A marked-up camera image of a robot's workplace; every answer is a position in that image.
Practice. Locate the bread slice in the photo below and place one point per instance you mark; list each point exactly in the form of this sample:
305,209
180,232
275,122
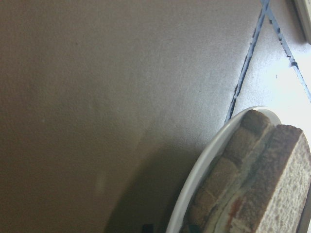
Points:
253,123
275,200

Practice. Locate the cream bear tray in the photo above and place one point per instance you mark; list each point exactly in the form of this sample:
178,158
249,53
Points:
303,10

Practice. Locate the white round plate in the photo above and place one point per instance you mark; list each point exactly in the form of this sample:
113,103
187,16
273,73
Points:
201,167

